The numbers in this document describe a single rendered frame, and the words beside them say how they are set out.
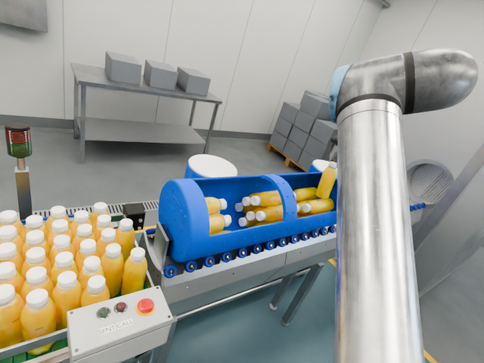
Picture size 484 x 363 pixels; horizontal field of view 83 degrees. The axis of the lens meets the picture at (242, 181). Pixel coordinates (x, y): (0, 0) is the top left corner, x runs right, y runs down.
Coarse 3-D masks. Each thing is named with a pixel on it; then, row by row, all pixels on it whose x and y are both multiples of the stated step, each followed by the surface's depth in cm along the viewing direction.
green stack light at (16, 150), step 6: (6, 144) 86; (12, 144) 85; (18, 144) 86; (24, 144) 87; (30, 144) 89; (12, 150) 86; (18, 150) 86; (24, 150) 88; (30, 150) 90; (12, 156) 87; (18, 156) 87; (24, 156) 88
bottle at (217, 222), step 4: (212, 216) 96; (216, 216) 96; (220, 216) 98; (212, 220) 94; (216, 220) 95; (220, 220) 96; (224, 220) 98; (212, 224) 94; (216, 224) 94; (220, 224) 96; (224, 224) 98; (212, 228) 94; (216, 228) 95; (220, 228) 96; (212, 232) 95; (216, 232) 97
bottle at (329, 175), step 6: (330, 168) 129; (336, 168) 129; (324, 174) 130; (330, 174) 128; (336, 174) 130; (324, 180) 130; (330, 180) 129; (318, 186) 134; (324, 186) 131; (330, 186) 130; (318, 192) 133; (324, 192) 132; (330, 192) 133; (324, 198) 133
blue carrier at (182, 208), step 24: (168, 192) 95; (192, 192) 87; (216, 192) 117; (240, 192) 125; (288, 192) 109; (336, 192) 140; (168, 216) 96; (192, 216) 83; (240, 216) 126; (288, 216) 107; (312, 216) 117; (192, 240) 83; (216, 240) 89; (240, 240) 96; (264, 240) 107
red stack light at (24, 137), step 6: (6, 132) 83; (12, 132) 83; (18, 132) 84; (24, 132) 85; (30, 132) 88; (6, 138) 84; (12, 138) 84; (18, 138) 85; (24, 138) 86; (30, 138) 88
